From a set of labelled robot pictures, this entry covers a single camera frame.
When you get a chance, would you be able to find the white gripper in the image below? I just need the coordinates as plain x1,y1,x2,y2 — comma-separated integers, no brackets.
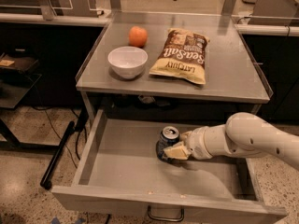
164,126,212,160

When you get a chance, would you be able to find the blue pepsi can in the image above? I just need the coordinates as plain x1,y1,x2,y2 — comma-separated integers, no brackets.
156,126,179,162

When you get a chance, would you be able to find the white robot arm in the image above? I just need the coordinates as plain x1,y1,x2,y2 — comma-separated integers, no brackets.
163,112,299,170

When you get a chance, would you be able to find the open grey drawer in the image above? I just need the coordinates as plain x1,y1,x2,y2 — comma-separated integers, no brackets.
52,111,287,224

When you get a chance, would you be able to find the grey counter cabinet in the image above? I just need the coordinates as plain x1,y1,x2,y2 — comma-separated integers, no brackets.
77,12,271,116

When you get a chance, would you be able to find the brown sea salt chip bag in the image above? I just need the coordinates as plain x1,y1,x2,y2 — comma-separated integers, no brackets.
149,28,209,85

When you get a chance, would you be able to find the white ceramic bowl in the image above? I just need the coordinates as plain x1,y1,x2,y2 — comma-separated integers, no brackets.
107,46,148,79

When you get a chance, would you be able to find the orange fruit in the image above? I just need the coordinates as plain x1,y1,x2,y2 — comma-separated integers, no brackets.
129,26,148,48

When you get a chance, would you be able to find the black bar on floor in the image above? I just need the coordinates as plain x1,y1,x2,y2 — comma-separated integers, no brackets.
40,121,75,190

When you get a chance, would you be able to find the black side table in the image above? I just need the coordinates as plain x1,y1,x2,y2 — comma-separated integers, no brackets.
0,73,60,151

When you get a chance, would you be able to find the dark box on side table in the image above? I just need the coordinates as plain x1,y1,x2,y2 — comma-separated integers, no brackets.
0,53,39,74

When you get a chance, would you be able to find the black metal drawer handle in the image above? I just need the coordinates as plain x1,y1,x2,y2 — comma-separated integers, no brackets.
147,205,185,223

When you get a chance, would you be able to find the black floor cable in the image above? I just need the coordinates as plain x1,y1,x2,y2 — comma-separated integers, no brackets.
31,105,92,170

